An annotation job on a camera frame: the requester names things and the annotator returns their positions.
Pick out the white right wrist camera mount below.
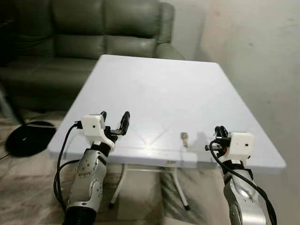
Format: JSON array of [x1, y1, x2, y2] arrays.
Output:
[[228, 132, 255, 163]]

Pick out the green leather sofa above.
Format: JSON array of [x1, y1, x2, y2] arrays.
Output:
[[0, 0, 185, 113]]

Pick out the black standing fan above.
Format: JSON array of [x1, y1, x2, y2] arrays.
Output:
[[0, 89, 57, 158]]

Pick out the white plastic folding table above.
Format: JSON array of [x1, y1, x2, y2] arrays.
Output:
[[47, 54, 287, 210]]

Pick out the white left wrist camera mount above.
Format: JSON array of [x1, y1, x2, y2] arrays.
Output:
[[82, 114, 116, 150]]

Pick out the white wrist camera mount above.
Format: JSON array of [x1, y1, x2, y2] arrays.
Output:
[[82, 114, 116, 150], [228, 132, 255, 163]]

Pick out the silver keys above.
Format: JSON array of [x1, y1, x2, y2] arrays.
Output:
[[180, 132, 190, 149]]

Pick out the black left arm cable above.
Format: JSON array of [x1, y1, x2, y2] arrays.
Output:
[[53, 120, 86, 212]]

